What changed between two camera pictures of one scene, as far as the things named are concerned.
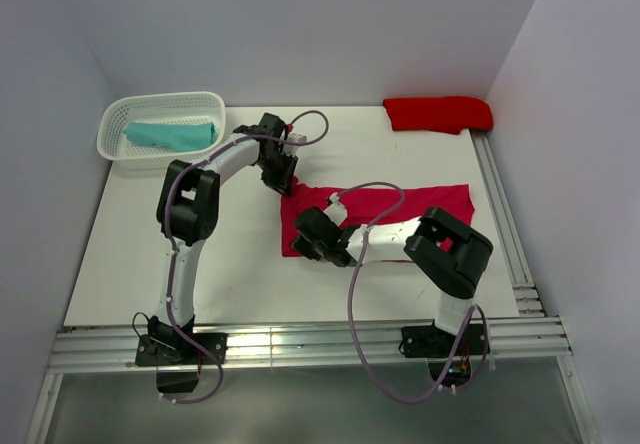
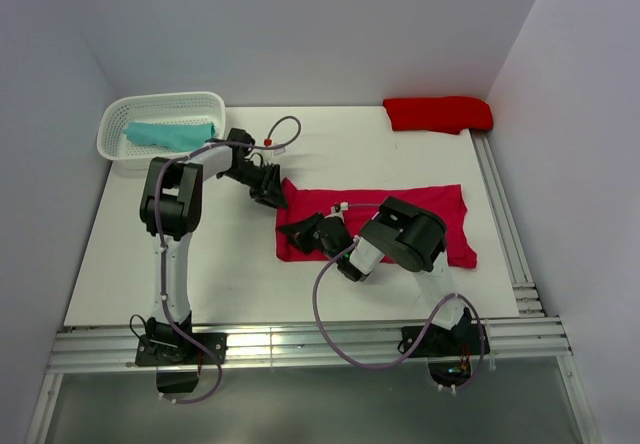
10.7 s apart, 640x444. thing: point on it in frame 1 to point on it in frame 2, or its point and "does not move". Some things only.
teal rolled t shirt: x=172 y=136 does not move
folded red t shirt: x=439 y=114 does not move
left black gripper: x=282 y=183 to x=270 y=190
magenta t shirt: x=369 y=205 does not move
